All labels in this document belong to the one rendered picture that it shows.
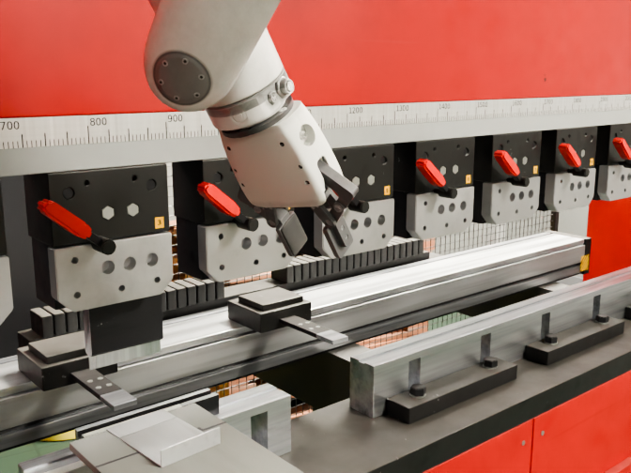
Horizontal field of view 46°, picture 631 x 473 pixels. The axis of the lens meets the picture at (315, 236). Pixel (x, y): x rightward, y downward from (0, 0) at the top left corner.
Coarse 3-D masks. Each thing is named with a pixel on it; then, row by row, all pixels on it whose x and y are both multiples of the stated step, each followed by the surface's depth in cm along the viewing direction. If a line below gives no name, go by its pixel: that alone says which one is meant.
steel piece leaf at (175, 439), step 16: (144, 432) 96; (160, 432) 96; (176, 432) 96; (192, 432) 96; (208, 432) 92; (144, 448) 92; (160, 448) 92; (176, 448) 88; (192, 448) 90; (160, 464) 88
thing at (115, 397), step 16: (64, 336) 121; (80, 336) 121; (32, 352) 117; (48, 352) 114; (64, 352) 114; (80, 352) 115; (32, 368) 114; (48, 368) 111; (64, 368) 113; (80, 368) 115; (112, 368) 118; (48, 384) 112; (64, 384) 113; (80, 384) 111; (96, 384) 109; (112, 384) 109; (112, 400) 104; (128, 400) 104
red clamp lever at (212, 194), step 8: (200, 184) 94; (208, 184) 93; (200, 192) 94; (208, 192) 93; (216, 192) 94; (208, 200) 94; (216, 200) 94; (224, 200) 95; (232, 200) 96; (224, 208) 95; (232, 208) 95; (232, 216) 96; (240, 216) 97; (240, 224) 98; (248, 224) 97; (256, 224) 98
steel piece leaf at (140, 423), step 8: (144, 416) 100; (152, 416) 100; (160, 416) 100; (168, 416) 100; (120, 424) 98; (128, 424) 98; (136, 424) 98; (144, 424) 98; (152, 424) 98; (112, 432) 96; (120, 432) 96; (128, 432) 96; (136, 432) 96
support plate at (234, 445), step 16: (176, 416) 100; (192, 416) 100; (208, 416) 100; (224, 432) 96; (80, 448) 92; (96, 448) 92; (112, 448) 92; (128, 448) 92; (208, 448) 92; (224, 448) 92; (240, 448) 92; (256, 448) 92; (96, 464) 88; (112, 464) 88; (128, 464) 88; (144, 464) 88; (176, 464) 88; (192, 464) 88; (208, 464) 88; (224, 464) 88; (240, 464) 88; (256, 464) 88; (272, 464) 88; (288, 464) 88
